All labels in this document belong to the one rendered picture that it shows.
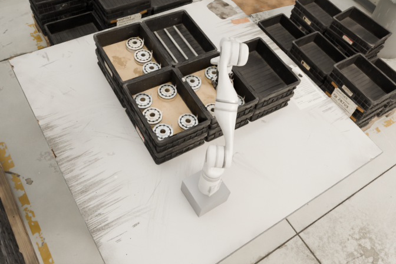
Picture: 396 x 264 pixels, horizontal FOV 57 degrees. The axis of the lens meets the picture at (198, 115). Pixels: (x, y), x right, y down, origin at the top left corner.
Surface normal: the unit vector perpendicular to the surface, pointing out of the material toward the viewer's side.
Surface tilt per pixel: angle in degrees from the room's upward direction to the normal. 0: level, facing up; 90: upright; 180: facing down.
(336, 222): 0
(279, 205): 0
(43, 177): 0
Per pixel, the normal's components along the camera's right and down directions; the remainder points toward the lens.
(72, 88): 0.12, -0.58
